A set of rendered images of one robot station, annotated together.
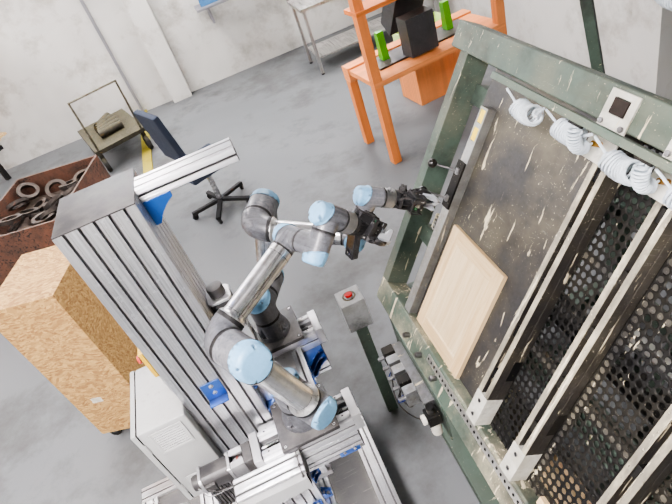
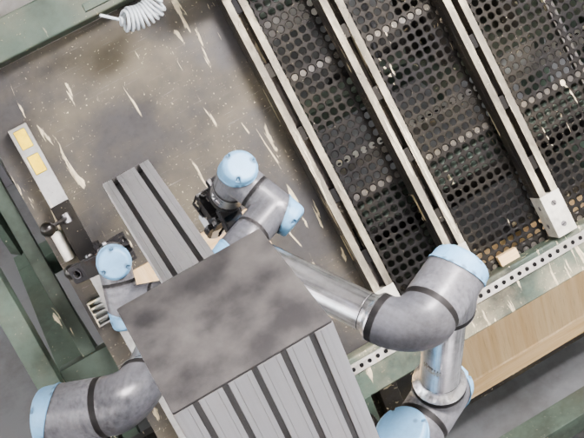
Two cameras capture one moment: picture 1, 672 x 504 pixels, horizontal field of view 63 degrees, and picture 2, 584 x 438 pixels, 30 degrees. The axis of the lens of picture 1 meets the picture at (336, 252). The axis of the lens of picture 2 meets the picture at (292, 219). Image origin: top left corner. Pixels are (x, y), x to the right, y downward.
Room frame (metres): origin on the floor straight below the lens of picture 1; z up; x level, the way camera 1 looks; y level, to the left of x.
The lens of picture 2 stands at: (1.50, 1.76, 3.07)
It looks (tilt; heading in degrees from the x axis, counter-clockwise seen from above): 39 degrees down; 264
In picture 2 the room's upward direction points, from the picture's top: 22 degrees counter-clockwise
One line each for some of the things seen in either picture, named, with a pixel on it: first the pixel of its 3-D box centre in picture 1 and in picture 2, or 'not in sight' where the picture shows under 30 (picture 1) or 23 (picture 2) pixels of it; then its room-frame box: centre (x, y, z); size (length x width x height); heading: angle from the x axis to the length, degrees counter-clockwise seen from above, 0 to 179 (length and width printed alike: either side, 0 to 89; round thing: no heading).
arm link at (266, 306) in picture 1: (260, 303); not in sight; (1.80, 0.38, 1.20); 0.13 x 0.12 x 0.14; 157
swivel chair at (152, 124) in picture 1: (197, 159); not in sight; (4.92, 0.92, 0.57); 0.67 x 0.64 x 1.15; 99
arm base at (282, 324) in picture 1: (270, 322); not in sight; (1.79, 0.38, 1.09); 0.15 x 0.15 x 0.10
